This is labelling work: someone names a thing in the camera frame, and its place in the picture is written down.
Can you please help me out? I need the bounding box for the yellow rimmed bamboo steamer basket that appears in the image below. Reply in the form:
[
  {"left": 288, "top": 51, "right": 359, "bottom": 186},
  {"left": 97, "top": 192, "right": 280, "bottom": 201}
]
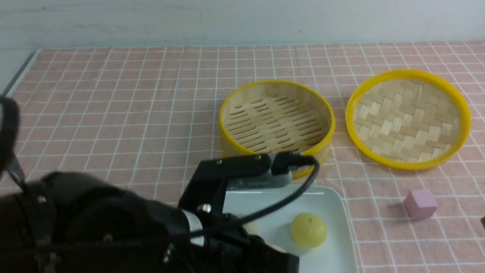
[{"left": 219, "top": 80, "right": 336, "bottom": 164}]

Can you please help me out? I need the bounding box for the pink cube block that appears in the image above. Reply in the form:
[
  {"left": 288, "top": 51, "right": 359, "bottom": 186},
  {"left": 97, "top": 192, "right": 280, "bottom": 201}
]
[{"left": 402, "top": 188, "right": 438, "bottom": 221}]

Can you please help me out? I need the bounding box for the yellow steamed bun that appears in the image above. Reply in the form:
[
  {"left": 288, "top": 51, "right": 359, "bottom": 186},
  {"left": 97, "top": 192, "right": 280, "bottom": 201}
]
[{"left": 290, "top": 213, "right": 327, "bottom": 248}]

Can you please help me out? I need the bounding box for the yellow rimmed woven steamer lid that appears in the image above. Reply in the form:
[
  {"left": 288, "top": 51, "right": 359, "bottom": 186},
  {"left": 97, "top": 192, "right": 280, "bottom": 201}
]
[{"left": 345, "top": 69, "right": 472, "bottom": 171}]

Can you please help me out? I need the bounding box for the pink checkered tablecloth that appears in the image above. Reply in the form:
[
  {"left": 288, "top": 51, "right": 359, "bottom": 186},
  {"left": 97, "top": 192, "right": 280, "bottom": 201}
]
[{"left": 10, "top": 41, "right": 485, "bottom": 273}]

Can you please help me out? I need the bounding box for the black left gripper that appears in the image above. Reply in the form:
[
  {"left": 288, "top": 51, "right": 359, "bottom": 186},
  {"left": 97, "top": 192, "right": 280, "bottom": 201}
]
[{"left": 0, "top": 171, "right": 300, "bottom": 273}]

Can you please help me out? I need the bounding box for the white square plate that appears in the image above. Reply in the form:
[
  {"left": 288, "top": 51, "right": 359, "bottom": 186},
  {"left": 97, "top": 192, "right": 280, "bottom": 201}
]
[{"left": 223, "top": 185, "right": 358, "bottom": 273}]

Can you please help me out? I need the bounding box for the white steamed bun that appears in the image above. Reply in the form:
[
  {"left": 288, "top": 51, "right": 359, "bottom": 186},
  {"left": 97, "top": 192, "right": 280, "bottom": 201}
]
[
  {"left": 243, "top": 222, "right": 260, "bottom": 236},
  {"left": 266, "top": 243, "right": 288, "bottom": 253}
]

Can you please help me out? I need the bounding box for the white steamed bun front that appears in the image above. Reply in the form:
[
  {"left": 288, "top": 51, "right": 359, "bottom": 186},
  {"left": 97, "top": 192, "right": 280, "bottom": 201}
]
[{"left": 266, "top": 243, "right": 288, "bottom": 253}]

